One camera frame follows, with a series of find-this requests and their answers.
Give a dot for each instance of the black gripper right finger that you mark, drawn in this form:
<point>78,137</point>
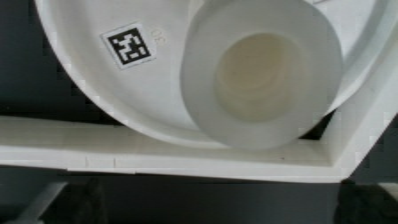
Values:
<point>366,203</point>

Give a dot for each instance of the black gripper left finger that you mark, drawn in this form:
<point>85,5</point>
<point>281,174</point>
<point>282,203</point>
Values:
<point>67,204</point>

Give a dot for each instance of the white round table top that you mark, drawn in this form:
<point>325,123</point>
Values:
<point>119,38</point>

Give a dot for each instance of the white cylindrical table leg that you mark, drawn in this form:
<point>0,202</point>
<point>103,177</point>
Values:
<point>261,71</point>

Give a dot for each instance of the white U-shaped fence frame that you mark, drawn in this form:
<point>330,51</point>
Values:
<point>96,148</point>

